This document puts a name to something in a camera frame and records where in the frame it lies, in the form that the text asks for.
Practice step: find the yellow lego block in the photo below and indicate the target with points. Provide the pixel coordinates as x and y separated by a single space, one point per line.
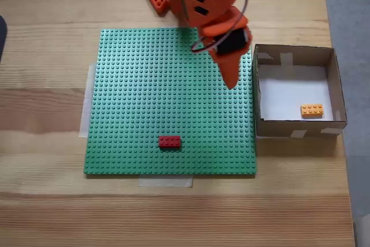
312 111

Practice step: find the brown cardboard box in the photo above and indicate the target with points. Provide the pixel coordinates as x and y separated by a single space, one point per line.
289 132

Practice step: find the red lego block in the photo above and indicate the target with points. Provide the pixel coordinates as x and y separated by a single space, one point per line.
170 142

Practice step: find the green lego baseplate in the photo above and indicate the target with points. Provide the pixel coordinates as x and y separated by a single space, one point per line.
130 114

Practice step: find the white paper sheet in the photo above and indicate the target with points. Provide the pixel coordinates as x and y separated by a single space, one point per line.
289 93

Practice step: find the short masking tape strip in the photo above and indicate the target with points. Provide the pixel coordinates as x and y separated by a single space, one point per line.
164 182

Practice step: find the long masking tape strip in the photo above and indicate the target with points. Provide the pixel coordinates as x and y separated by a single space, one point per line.
84 114

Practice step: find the black rounded object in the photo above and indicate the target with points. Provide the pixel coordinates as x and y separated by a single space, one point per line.
3 38

